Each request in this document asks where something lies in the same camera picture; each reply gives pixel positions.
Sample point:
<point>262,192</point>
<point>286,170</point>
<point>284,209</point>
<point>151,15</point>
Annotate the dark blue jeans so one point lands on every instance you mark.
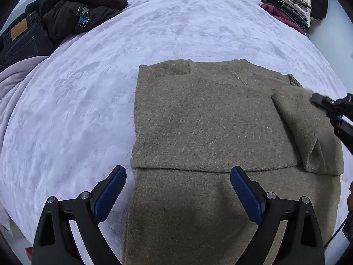
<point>22,41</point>

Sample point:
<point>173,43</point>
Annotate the pile of folded clothes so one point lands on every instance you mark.
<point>286,8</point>

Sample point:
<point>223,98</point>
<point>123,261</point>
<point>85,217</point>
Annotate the tan knit sweater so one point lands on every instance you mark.
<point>206,121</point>

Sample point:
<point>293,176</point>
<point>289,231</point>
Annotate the black jacket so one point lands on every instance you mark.
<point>63,19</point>

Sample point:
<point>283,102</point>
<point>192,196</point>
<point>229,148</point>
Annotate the lilac embossed bed blanket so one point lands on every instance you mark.
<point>96,88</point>

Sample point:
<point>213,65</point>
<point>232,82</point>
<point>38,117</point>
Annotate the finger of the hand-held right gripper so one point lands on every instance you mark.
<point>344,132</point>
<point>333,106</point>

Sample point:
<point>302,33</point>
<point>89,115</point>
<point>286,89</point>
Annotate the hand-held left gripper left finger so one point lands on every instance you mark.
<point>110,190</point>

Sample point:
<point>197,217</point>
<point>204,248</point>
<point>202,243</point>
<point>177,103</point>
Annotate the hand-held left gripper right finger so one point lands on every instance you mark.
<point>245,196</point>

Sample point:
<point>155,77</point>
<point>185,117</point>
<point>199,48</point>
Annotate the lilac quilt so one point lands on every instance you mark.
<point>16,88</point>

